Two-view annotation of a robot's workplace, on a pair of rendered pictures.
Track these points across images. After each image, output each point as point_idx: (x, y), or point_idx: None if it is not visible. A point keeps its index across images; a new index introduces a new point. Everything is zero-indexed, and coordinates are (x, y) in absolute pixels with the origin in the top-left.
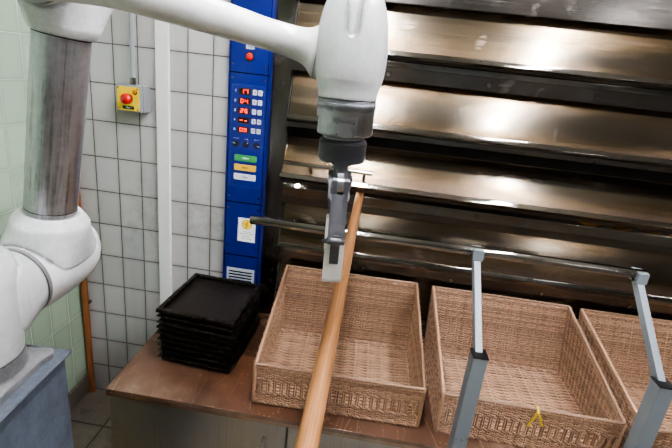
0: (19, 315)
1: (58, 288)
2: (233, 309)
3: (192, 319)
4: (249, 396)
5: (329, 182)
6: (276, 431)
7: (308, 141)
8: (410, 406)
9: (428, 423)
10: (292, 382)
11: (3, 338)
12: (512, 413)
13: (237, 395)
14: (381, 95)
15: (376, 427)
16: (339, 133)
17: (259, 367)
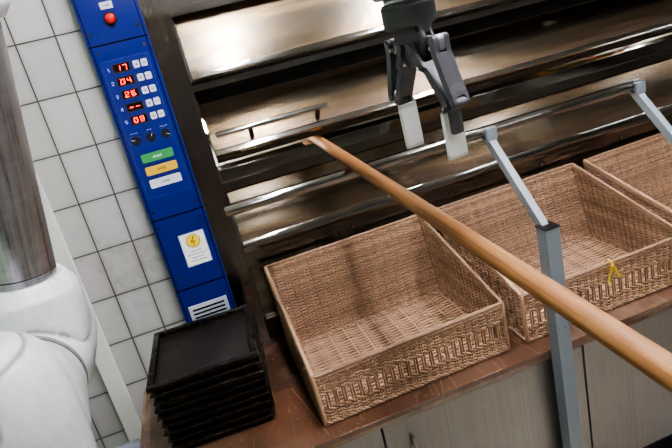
0: (82, 406)
1: (89, 366)
2: (240, 341)
3: (200, 376)
4: (317, 424)
5: (414, 51)
6: (370, 441)
7: (226, 102)
8: (488, 336)
9: (516, 340)
10: (363, 375)
11: (86, 438)
12: (589, 279)
13: (303, 431)
14: (293, 10)
15: (472, 372)
16: None
17: (319, 379)
